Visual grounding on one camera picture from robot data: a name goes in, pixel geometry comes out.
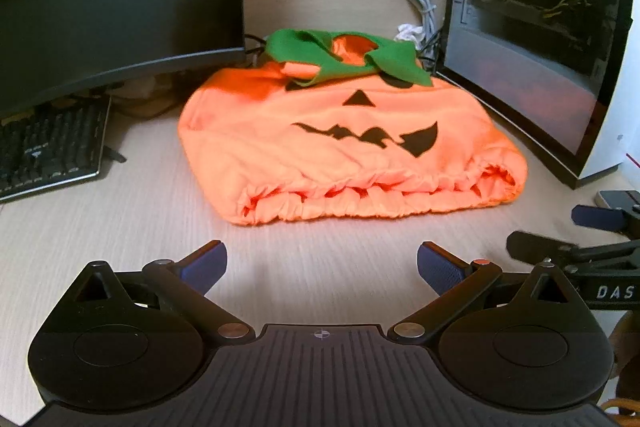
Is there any orange pumpkin costume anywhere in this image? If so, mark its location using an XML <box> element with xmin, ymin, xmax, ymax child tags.
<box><xmin>178</xmin><ymin>29</ymin><xmax>528</xmax><ymax>225</ymax></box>

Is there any smartphone on desk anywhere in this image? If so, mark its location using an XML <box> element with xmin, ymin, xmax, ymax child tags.
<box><xmin>594</xmin><ymin>190</ymin><xmax>640</xmax><ymax>211</ymax></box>

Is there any black keyboard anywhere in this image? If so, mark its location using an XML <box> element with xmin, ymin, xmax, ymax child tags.
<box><xmin>1</xmin><ymin>94</ymin><xmax>112</xmax><ymax>202</ymax></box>

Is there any glass-sided computer case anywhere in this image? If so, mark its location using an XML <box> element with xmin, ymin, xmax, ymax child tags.
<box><xmin>437</xmin><ymin>0</ymin><xmax>639</xmax><ymax>187</ymax></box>

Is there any crumpled white tissue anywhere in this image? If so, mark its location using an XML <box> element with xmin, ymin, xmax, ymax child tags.
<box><xmin>394</xmin><ymin>23</ymin><xmax>425</xmax><ymax>46</ymax></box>

